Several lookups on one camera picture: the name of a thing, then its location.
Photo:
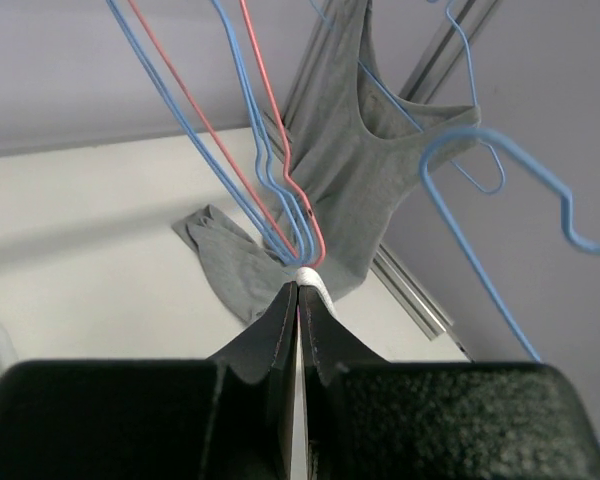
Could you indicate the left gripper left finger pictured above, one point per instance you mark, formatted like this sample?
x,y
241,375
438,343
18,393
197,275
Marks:
x,y
228,416

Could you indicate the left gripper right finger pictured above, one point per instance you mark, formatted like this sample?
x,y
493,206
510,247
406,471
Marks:
x,y
370,418

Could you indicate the white tank top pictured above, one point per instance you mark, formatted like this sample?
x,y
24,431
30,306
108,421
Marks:
x,y
308,277

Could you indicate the blue wire hanger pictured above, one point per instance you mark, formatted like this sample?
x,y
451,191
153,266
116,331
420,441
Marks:
x,y
264,154
255,214

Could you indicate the pink wire hanger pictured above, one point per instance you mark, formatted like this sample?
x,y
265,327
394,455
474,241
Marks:
x,y
239,178

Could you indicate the dark grey tank top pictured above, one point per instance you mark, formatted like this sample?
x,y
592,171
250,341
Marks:
x,y
356,160

